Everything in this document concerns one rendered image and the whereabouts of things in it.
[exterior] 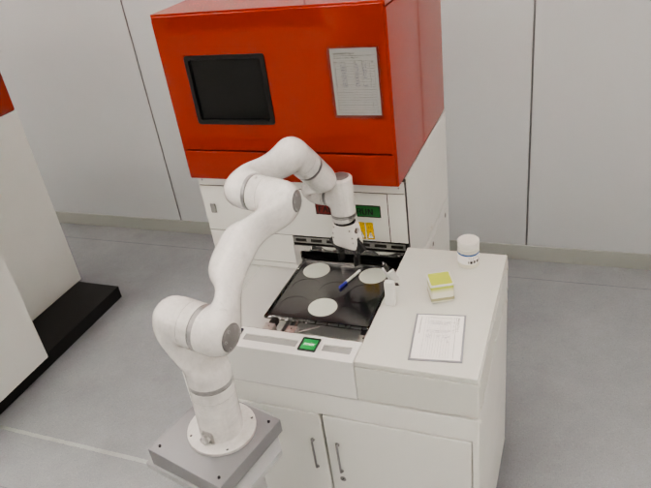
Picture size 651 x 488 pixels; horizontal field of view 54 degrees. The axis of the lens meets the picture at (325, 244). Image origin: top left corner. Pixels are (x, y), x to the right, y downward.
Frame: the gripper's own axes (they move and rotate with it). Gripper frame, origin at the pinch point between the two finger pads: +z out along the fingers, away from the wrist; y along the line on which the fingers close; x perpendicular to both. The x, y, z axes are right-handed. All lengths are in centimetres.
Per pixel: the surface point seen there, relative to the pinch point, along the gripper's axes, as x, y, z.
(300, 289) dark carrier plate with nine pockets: 13.6, 12.5, 8.7
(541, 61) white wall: -170, 4, -20
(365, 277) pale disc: -3.1, -3.7, 8.6
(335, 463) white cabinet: 44, -21, 47
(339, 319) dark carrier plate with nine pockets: 20.6, -10.4, 8.6
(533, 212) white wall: -170, 5, 66
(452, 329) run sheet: 15, -49, 2
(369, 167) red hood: -10.9, -4.3, -30.9
